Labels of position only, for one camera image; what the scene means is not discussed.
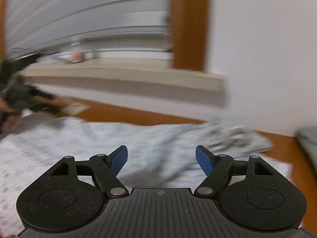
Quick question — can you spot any person's left hand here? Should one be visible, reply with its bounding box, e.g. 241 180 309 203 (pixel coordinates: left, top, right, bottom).
0 97 14 114

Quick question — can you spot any white patterned shirt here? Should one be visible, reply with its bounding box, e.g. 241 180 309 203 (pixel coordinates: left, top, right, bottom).
0 115 291 236

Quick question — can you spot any beige window sill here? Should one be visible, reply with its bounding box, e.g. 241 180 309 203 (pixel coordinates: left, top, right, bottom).
18 63 229 108

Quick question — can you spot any wooden window frame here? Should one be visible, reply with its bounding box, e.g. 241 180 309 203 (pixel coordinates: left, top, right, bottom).
0 0 213 71

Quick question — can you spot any glass jar with orange label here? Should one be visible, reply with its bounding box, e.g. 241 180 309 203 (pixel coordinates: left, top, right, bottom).
71 43 83 62

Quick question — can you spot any grey printed t-shirt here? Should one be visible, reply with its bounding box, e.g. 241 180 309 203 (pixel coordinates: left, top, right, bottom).
296 126 317 169

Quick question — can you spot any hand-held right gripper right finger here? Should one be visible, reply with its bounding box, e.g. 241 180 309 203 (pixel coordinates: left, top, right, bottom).
194 145 275 199

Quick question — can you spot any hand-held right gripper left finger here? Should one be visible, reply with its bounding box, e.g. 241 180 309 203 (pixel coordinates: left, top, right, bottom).
48 145 129 199

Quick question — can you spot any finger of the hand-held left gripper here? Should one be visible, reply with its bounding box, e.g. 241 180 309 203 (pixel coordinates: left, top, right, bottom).
32 89 57 101
25 104 59 115

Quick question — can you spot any grey window blind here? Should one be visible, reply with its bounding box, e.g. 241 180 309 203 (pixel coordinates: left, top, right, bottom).
5 0 174 52

